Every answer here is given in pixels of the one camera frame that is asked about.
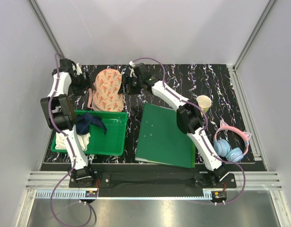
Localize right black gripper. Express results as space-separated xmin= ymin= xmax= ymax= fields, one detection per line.
xmin=117 ymin=75 xmax=142 ymax=96

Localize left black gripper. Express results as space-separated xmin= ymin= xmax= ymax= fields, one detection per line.
xmin=70 ymin=71 xmax=96 ymax=96

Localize pink mesh laundry bag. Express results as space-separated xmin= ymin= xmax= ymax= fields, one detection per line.
xmin=88 ymin=69 xmax=124 ymax=112

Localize green plastic bin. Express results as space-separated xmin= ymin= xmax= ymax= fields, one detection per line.
xmin=50 ymin=110 xmax=128 ymax=157

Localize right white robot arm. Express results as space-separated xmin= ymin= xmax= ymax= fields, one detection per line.
xmin=118 ymin=74 xmax=229 ymax=188

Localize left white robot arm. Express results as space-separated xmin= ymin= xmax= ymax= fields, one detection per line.
xmin=40 ymin=54 xmax=96 ymax=188

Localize navy blue garment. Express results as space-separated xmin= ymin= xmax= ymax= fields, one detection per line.
xmin=76 ymin=112 xmax=107 ymax=135

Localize white cloth garment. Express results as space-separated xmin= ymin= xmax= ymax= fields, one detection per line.
xmin=54 ymin=132 xmax=91 ymax=152

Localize yellow paper cup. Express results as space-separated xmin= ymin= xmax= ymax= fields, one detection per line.
xmin=196 ymin=95 xmax=212 ymax=113

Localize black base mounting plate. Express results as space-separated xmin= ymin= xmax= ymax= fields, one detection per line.
xmin=69 ymin=172 xmax=237 ymax=189

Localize blue pink cat headphones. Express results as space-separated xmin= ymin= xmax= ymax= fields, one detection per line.
xmin=213 ymin=120 xmax=252 ymax=163

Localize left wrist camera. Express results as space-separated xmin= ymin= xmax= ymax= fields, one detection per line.
xmin=71 ymin=61 xmax=82 ymax=77

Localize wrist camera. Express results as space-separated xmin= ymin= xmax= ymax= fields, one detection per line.
xmin=71 ymin=61 xmax=82 ymax=77
xmin=129 ymin=61 xmax=149 ymax=77

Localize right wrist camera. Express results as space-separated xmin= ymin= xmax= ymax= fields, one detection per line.
xmin=129 ymin=61 xmax=149 ymax=77

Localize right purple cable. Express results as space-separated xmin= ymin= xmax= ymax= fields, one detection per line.
xmin=130 ymin=57 xmax=247 ymax=205

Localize purple cable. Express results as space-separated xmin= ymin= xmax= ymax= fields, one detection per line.
xmin=130 ymin=57 xmax=247 ymax=205
xmin=48 ymin=53 xmax=97 ymax=225

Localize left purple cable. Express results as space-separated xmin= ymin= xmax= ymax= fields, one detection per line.
xmin=48 ymin=53 xmax=97 ymax=225

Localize green ring binder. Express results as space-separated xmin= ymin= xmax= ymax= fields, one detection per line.
xmin=135 ymin=103 xmax=196 ymax=168

